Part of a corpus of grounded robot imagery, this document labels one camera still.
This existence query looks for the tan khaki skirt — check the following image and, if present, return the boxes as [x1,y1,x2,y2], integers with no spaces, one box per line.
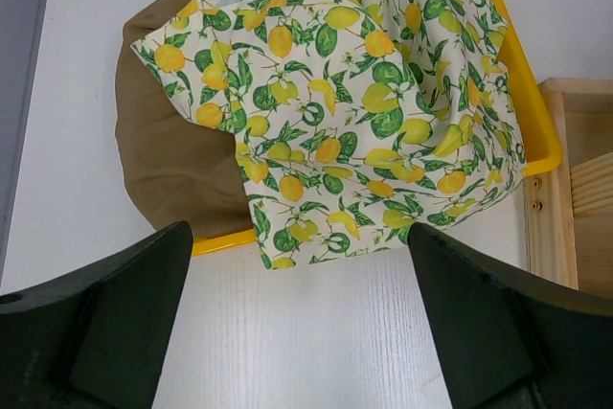
[115,0,252,239]

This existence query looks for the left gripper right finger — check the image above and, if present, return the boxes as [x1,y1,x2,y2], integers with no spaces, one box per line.
[407,223,612,408]

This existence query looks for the yellow plastic tray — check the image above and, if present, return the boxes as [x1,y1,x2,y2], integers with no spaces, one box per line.
[190,0,563,258]

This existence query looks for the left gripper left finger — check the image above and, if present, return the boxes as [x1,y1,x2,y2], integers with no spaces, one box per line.
[1,221,193,408]

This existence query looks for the wooden clothes rack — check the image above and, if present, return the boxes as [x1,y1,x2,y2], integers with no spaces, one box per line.
[524,79,612,298]

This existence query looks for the lemon print skirt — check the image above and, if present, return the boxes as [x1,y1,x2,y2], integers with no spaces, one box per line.
[132,0,526,270]

